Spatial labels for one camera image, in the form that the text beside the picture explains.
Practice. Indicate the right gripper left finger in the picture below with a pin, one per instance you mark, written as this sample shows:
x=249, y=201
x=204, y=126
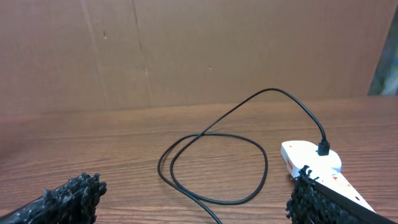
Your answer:
x=71, y=203

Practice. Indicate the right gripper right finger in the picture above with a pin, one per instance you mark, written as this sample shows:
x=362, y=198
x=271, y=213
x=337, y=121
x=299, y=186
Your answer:
x=312, y=202

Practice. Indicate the white charger plug adapter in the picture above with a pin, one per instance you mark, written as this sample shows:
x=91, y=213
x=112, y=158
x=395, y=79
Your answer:
x=330, y=161

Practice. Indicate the white power strip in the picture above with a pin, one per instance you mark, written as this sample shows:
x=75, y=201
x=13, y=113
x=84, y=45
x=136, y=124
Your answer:
x=296, y=153

